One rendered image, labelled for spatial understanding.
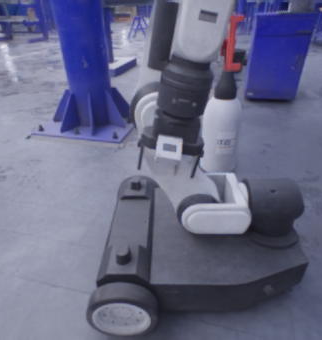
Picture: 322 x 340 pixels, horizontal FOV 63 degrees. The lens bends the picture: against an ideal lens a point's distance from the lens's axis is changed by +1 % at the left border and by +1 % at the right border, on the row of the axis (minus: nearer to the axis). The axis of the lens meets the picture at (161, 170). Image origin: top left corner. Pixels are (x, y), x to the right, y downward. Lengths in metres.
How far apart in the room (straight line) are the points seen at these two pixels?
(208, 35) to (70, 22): 1.65
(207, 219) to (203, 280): 0.17
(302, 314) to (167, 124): 0.78
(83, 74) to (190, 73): 1.65
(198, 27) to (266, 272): 0.69
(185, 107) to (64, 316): 0.78
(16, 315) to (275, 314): 0.82
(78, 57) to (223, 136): 1.15
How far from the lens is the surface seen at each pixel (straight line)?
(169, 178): 0.75
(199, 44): 0.40
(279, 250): 0.94
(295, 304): 1.05
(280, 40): 2.75
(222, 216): 0.79
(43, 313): 1.03
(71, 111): 2.13
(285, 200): 0.87
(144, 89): 0.63
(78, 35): 2.00
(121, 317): 0.87
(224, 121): 1.38
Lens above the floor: 0.83
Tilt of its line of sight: 32 degrees down
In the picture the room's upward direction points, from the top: 1 degrees counter-clockwise
